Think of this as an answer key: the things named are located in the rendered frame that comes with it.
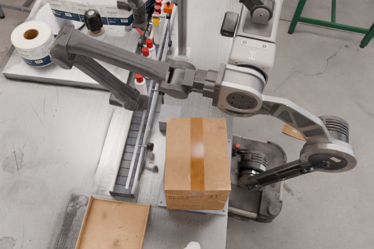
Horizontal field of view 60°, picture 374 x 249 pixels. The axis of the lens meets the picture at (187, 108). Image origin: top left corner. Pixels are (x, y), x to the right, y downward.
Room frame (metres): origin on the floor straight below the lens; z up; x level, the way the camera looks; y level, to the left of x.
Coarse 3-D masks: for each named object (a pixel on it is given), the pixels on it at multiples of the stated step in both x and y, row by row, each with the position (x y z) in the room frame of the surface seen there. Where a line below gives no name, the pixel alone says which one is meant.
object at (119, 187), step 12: (156, 48) 1.24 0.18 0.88; (132, 120) 0.78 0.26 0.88; (132, 132) 0.71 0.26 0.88; (144, 132) 0.71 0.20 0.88; (132, 144) 0.65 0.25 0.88; (132, 156) 0.59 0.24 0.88; (120, 168) 0.53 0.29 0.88; (120, 180) 0.47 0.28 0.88; (132, 180) 0.47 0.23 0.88; (120, 192) 0.42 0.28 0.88
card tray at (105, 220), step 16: (96, 208) 0.36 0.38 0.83; (112, 208) 0.36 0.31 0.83; (128, 208) 0.36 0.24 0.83; (144, 208) 0.36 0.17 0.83; (96, 224) 0.29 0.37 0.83; (112, 224) 0.30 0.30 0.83; (128, 224) 0.30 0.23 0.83; (144, 224) 0.30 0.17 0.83; (80, 240) 0.23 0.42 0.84; (96, 240) 0.23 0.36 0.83; (112, 240) 0.23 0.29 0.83; (128, 240) 0.23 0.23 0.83
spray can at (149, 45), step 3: (147, 39) 1.11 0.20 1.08; (150, 39) 1.12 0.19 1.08; (147, 42) 1.10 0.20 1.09; (150, 42) 1.10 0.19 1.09; (147, 45) 1.09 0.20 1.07; (150, 45) 1.09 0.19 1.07; (153, 45) 1.11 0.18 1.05; (150, 48) 1.09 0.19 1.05; (153, 48) 1.10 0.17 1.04; (150, 51) 1.08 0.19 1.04; (153, 51) 1.09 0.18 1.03; (153, 54) 1.09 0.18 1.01; (153, 57) 1.09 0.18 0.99
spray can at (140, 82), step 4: (136, 76) 0.89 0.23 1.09; (140, 76) 0.89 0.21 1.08; (136, 80) 0.88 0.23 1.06; (140, 80) 0.88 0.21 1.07; (144, 80) 0.90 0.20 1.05; (136, 84) 0.87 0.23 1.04; (140, 84) 0.87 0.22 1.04; (144, 84) 0.88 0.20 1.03; (136, 88) 0.88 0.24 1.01; (140, 88) 0.87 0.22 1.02; (144, 88) 0.88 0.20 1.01; (140, 92) 0.87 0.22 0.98; (144, 92) 0.88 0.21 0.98
